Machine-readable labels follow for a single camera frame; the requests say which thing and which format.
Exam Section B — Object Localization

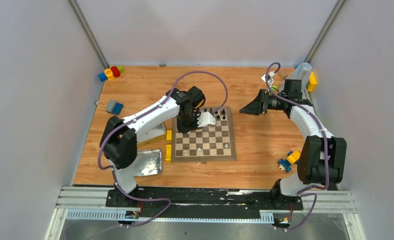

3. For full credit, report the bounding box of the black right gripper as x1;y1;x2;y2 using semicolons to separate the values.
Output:
239;88;287;116

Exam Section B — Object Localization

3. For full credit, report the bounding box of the clear blue plastic container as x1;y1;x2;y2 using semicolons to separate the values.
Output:
285;62;313;92

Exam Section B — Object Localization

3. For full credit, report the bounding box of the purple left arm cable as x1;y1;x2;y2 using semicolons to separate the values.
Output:
97;70;229;229

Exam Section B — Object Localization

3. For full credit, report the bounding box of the black chess pieces row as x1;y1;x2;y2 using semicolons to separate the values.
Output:
200;107;229;121

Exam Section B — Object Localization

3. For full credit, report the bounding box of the yellow block at right wall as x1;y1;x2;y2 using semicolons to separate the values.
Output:
306;72;318;92

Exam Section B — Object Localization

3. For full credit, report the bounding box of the gray lego brick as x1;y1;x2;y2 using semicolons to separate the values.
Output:
105;99;117;114

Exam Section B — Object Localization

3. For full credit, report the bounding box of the blue cube block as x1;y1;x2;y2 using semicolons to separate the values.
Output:
98;72;108;82

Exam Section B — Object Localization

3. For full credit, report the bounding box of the yellow arch block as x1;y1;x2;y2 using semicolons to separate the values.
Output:
165;144;172;162

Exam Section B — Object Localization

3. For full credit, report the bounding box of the silver tin lid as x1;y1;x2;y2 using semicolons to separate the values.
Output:
133;149;162;177

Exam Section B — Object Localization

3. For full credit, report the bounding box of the wooden chess board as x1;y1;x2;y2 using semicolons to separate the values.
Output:
171;106;237;163

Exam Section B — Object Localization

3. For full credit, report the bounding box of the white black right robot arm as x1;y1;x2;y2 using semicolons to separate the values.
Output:
239;79;347;209

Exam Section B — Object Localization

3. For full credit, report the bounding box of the yellow cylinder block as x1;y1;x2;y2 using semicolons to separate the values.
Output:
104;68;115;80

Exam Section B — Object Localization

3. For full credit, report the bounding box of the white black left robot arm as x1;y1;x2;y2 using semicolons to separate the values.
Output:
97;86;205;207

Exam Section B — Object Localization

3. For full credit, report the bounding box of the yellow blue toy car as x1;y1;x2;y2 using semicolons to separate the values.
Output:
277;150;301;173

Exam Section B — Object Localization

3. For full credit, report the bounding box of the green rectangular block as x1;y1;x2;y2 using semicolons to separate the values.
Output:
271;85;280;93

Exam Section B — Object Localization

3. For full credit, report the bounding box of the red cylinder block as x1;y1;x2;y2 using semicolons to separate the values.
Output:
110;66;121;78

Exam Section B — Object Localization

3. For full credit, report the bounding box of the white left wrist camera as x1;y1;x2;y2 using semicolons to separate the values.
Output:
197;111;217;128

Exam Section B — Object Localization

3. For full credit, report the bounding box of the small yellow rectangular block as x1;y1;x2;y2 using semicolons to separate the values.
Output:
165;130;173;144

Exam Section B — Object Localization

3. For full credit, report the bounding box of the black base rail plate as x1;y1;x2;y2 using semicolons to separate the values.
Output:
105;186;303;220

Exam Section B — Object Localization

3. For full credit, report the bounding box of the blue lego brick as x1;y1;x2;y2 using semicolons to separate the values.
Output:
111;102;124;116

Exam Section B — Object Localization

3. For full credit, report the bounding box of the gold tin with white pieces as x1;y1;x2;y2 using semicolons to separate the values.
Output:
137;123;167;148

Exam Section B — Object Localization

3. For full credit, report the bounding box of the green block at corner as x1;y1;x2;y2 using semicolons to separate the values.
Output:
117;65;125;74

